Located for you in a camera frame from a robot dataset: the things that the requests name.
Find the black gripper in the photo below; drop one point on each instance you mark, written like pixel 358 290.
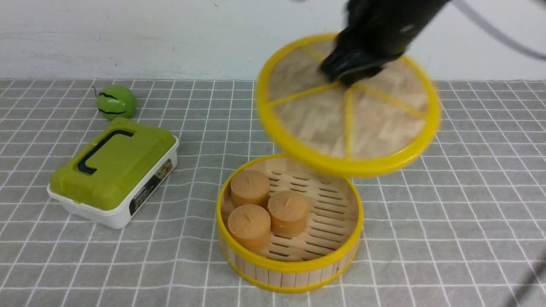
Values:
pixel 376 31

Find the yellow bamboo steamer lid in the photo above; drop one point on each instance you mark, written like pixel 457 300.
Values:
pixel 372 128

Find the yellow bamboo steamer base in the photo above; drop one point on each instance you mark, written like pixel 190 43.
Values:
pixel 316 257

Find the tan round bun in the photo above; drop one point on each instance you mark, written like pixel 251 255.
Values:
pixel 250 225
pixel 250 187
pixel 288 213

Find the grey checked tablecloth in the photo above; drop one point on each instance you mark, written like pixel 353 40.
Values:
pixel 460 227

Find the green toy melon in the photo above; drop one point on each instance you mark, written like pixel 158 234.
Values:
pixel 115 101

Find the green lidded white box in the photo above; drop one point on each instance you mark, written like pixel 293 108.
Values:
pixel 111 178

